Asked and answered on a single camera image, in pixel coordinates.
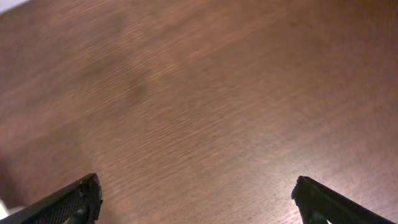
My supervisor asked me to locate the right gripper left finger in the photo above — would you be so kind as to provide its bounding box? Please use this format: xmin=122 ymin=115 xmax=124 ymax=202
xmin=1 ymin=173 xmax=103 ymax=224

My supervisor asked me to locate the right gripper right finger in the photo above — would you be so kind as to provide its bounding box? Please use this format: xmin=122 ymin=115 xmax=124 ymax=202
xmin=291 ymin=176 xmax=394 ymax=224

